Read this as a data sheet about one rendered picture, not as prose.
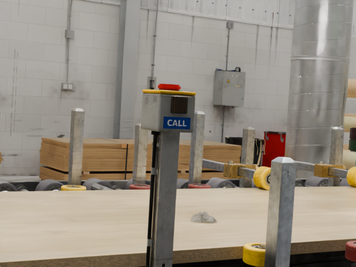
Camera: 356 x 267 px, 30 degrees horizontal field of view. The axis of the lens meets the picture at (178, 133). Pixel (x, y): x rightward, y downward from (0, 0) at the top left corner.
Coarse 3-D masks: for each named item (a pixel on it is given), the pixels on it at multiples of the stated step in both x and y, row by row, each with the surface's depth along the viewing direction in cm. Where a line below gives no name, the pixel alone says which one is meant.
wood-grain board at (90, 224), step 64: (0, 192) 195; (64, 192) 203; (128, 192) 211; (192, 192) 219; (256, 192) 229; (320, 192) 239; (0, 256) 121; (64, 256) 124; (128, 256) 129; (192, 256) 136
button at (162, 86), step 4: (160, 84) 114; (164, 84) 113; (168, 84) 113; (172, 84) 113; (160, 88) 114; (164, 88) 113; (168, 88) 113; (172, 88) 113; (176, 88) 113; (180, 88) 114
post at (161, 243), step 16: (176, 144) 114; (160, 160) 113; (176, 160) 115; (160, 176) 113; (176, 176) 115; (160, 192) 113; (160, 208) 114; (160, 224) 114; (160, 240) 114; (160, 256) 114
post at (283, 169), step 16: (272, 160) 128; (288, 160) 127; (272, 176) 128; (288, 176) 127; (272, 192) 128; (288, 192) 127; (272, 208) 128; (288, 208) 127; (272, 224) 128; (288, 224) 127; (272, 240) 128; (288, 240) 128; (272, 256) 127; (288, 256) 128
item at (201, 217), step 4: (200, 212) 173; (204, 212) 170; (192, 216) 171; (196, 216) 169; (200, 216) 168; (204, 216) 169; (208, 216) 170; (212, 216) 168; (192, 220) 167; (196, 220) 167; (200, 220) 167; (204, 220) 167; (208, 220) 167; (212, 220) 167; (216, 220) 168
